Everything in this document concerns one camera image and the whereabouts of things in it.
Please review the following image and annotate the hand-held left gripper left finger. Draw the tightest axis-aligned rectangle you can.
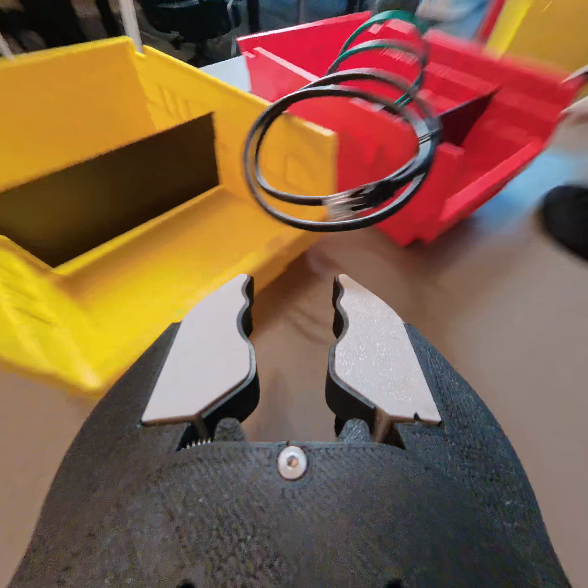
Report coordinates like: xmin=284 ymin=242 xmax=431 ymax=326
xmin=141 ymin=274 xmax=261 ymax=438

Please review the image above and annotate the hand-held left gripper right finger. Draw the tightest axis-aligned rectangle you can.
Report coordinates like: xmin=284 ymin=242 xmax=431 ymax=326
xmin=325 ymin=274 xmax=443 ymax=443

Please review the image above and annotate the yellow plastic bin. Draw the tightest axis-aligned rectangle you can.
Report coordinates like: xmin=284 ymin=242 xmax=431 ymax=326
xmin=0 ymin=36 xmax=341 ymax=398
xmin=484 ymin=0 xmax=588 ymax=72

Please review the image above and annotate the black ethernet cable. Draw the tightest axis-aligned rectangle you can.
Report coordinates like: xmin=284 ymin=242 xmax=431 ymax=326
xmin=243 ymin=69 xmax=445 ymax=233

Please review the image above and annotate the red plastic bin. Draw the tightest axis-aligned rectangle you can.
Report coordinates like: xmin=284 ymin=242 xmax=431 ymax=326
xmin=236 ymin=11 xmax=585 ymax=247

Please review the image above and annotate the green ethernet cable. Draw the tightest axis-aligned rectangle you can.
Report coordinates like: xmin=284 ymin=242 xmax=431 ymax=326
xmin=327 ymin=10 xmax=431 ymax=109

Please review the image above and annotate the black bin divider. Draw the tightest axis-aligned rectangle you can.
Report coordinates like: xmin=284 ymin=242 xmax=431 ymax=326
xmin=0 ymin=112 xmax=220 ymax=268
xmin=439 ymin=91 xmax=500 ymax=149

